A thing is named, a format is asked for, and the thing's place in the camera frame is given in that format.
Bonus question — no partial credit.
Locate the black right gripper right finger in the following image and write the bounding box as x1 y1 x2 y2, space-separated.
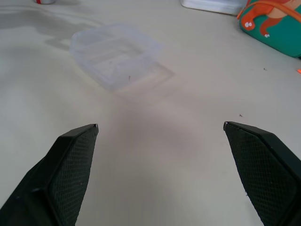
223 121 301 226

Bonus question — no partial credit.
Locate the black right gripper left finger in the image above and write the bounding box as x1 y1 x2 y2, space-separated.
0 123 99 226

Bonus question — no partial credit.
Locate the clear plastic container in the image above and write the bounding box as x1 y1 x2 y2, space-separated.
69 22 165 92

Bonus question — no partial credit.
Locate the green orange dinosaur pouch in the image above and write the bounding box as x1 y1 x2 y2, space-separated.
237 0 301 58

